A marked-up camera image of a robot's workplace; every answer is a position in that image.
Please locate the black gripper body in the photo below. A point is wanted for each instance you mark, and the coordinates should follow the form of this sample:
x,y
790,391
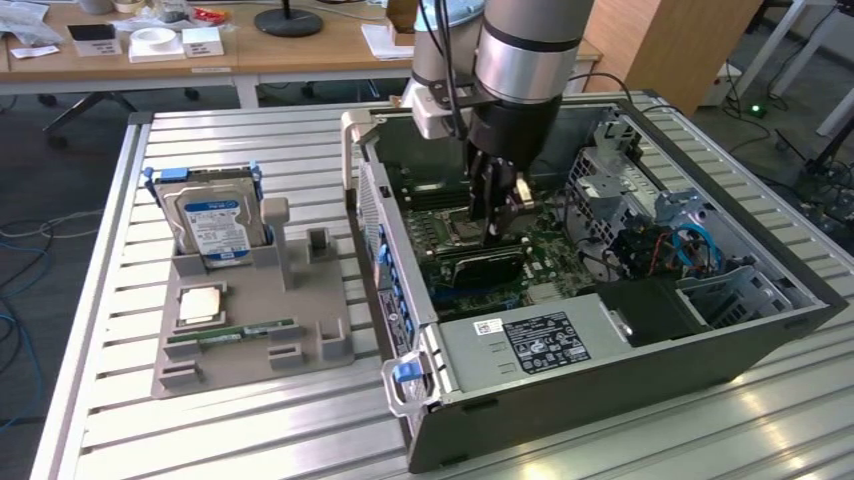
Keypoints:
x,y
509,132

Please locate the black graphics card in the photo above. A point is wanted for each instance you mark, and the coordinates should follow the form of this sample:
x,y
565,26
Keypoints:
x,y
487,270

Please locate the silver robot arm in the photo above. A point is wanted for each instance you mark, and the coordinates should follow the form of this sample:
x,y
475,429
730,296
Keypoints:
x,y
527,50

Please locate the black RAM slot bank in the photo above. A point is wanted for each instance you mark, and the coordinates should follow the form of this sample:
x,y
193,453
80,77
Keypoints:
x,y
433,197
440,252

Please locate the CPU socket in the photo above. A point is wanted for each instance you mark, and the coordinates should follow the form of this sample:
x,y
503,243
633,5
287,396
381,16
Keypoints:
x,y
460,227

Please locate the metal drive cage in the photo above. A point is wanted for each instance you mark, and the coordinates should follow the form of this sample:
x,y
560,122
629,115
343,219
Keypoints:
x,y
600,190

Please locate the green motherboard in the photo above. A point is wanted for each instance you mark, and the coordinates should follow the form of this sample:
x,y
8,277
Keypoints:
x,y
560,260

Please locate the blue slot clip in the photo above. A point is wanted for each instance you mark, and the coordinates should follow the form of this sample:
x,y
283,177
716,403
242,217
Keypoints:
x,y
383,253
393,279
404,312

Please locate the silver chipset heatsink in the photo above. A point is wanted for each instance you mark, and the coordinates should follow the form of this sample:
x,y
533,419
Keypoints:
x,y
547,295

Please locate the blue expansion slot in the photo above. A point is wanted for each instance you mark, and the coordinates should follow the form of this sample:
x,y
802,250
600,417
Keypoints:
x,y
448,294

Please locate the stack of papers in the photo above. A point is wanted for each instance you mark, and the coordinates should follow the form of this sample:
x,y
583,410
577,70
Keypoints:
x,y
383,42

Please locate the cardboard box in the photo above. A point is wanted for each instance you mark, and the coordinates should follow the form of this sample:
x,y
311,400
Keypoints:
x,y
400,15

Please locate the wooden cabinet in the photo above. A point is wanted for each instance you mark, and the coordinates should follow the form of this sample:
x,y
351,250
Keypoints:
x,y
680,50

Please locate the grey power supply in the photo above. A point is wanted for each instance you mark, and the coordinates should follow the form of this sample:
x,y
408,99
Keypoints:
x,y
480,360

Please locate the grey parts rack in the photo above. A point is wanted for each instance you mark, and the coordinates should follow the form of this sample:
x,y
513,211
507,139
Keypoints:
x,y
313,300

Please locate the device with green light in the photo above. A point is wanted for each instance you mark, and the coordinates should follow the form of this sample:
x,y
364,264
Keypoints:
x,y
755,108

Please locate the metal disk bay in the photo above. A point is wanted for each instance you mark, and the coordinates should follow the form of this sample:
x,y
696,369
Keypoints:
x,y
727,295

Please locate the black round lamp base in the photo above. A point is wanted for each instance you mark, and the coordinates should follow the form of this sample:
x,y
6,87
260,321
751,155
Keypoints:
x,y
288,22

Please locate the silver hard disk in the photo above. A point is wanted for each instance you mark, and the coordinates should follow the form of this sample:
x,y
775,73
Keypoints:
x,y
213,225

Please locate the dark grey PC case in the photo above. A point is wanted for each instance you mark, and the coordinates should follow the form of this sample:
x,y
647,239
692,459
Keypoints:
x,y
600,400

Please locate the blue disk carrier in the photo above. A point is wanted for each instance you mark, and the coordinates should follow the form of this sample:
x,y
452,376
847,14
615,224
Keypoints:
x,y
172,176

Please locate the green RAM stick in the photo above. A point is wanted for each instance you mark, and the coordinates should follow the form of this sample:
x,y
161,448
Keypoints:
x,y
233,332

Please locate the black stand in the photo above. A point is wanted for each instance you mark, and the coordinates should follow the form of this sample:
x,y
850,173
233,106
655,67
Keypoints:
x,y
827,170

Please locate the silver CPU chip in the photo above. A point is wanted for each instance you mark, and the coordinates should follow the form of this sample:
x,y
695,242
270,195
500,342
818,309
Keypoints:
x,y
200,305

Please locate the white cube box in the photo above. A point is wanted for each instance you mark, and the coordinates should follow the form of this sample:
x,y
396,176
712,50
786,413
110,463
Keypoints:
x,y
200,42

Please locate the red small item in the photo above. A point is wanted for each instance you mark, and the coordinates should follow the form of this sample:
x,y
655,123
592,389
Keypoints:
x,y
208,16

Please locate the flat white box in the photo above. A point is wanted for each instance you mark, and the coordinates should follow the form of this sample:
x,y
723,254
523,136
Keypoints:
x,y
156,56

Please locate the clear bag of parts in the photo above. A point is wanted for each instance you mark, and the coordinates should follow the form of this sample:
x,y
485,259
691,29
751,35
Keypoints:
x,y
166,12

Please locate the white tape roll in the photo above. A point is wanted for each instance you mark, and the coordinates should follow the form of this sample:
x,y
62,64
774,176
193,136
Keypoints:
x,y
136,39

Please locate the beige tape roll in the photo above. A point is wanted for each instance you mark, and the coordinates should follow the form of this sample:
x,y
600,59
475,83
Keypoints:
x,y
126,5

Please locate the black chair base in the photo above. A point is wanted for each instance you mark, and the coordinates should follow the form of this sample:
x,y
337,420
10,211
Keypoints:
x,y
73,112

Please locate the white box with black top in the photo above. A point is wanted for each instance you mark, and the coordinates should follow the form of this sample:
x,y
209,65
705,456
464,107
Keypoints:
x,y
93,35

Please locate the grey cup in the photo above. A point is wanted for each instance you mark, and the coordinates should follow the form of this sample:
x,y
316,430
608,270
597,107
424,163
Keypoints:
x,y
96,6

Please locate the white card red print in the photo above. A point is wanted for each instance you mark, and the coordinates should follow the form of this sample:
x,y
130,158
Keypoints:
x,y
33,51

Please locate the clear plastic bag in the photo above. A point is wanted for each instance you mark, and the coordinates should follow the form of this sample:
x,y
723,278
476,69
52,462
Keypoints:
x,y
22,22

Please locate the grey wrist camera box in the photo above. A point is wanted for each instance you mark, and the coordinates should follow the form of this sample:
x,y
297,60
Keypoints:
x,y
433,115

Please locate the white desk frame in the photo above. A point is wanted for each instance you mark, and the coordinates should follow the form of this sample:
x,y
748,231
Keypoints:
x,y
838,112

